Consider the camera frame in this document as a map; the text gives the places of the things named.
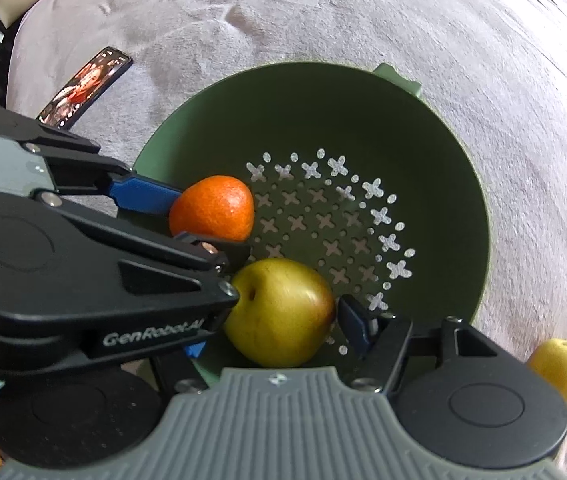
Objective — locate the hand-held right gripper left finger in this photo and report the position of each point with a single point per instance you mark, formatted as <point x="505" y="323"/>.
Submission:
<point x="196" y="350"/>

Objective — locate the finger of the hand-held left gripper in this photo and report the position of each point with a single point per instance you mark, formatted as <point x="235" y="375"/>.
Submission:
<point x="163" y="255"/>
<point x="138" y="195"/>

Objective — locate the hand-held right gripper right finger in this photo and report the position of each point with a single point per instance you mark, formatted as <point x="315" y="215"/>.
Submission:
<point x="353" y="325"/>

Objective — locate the orange mandarin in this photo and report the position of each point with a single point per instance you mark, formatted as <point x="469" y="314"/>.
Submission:
<point x="213" y="207"/>

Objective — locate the large yellow-green apple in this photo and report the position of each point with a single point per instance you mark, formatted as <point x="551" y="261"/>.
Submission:
<point x="278" y="315"/>

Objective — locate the green colander bowl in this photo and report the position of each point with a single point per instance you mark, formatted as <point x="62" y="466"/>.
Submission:
<point x="313" y="125"/>

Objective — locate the black smartphone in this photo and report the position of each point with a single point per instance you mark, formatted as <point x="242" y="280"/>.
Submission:
<point x="88" y="85"/>

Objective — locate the small yellow-green apple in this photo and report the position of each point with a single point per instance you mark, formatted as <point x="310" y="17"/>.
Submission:
<point x="558" y="365"/>

